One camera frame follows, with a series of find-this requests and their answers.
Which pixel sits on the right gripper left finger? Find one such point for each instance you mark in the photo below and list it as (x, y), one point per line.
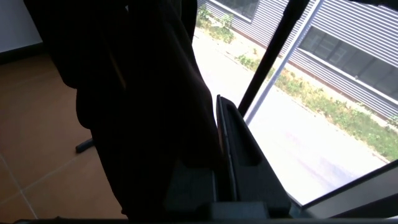
(186, 189)

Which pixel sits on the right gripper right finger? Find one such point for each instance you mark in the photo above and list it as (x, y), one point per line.
(258, 186)

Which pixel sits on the black garment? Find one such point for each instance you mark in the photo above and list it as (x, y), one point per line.
(140, 109)

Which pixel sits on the black clothes rack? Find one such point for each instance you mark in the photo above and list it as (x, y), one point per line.
(270, 53)

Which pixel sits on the window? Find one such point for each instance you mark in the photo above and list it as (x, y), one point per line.
(357, 196)

